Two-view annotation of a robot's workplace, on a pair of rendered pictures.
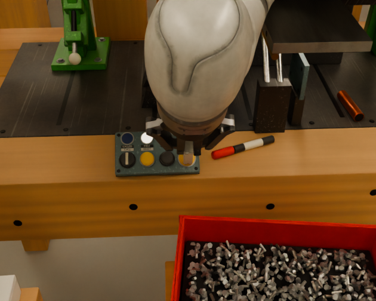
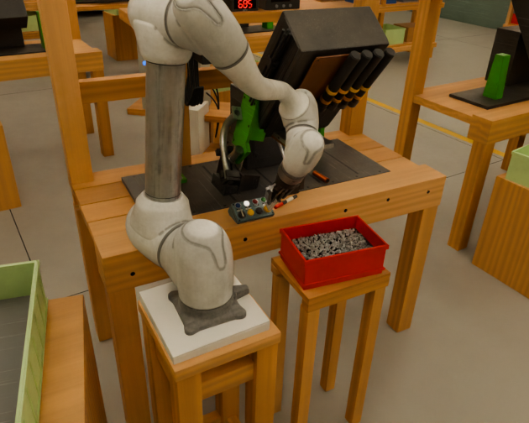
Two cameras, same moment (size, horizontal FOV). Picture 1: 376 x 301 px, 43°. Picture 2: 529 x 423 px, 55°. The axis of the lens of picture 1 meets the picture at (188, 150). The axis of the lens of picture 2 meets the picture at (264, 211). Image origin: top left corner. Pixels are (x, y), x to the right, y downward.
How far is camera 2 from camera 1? 118 cm
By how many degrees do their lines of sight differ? 23
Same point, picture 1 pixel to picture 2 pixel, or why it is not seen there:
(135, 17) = (185, 152)
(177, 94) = (305, 164)
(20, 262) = (101, 348)
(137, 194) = (248, 232)
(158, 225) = (255, 248)
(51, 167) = not seen: hidden behind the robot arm
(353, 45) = (327, 145)
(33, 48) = (132, 179)
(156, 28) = (302, 144)
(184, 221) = (283, 231)
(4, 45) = (106, 181)
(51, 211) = not seen: hidden behind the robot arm
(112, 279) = not seen: hidden behind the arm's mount
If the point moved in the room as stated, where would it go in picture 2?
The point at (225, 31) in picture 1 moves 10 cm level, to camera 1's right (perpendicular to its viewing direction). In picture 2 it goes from (321, 143) to (349, 138)
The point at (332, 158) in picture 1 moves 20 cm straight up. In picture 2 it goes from (325, 198) to (329, 152)
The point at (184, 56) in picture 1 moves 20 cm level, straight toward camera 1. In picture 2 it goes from (311, 151) to (349, 180)
